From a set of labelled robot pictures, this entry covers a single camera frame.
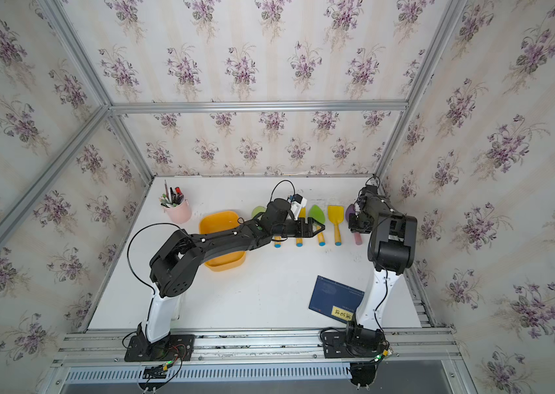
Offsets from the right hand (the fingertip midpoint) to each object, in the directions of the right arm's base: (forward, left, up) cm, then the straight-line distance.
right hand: (359, 230), depth 102 cm
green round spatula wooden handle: (+9, +44, +1) cm, 45 cm away
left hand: (-11, +19, +16) cm, 27 cm away
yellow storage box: (0, +61, +4) cm, 61 cm away
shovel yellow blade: (+8, +9, 0) cm, 12 cm away
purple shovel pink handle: (+10, +3, +1) cm, 10 cm away
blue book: (-29, +14, 0) cm, 32 cm away
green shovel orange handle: (+7, +18, +1) cm, 19 cm away
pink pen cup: (+2, +75, +13) cm, 76 cm away
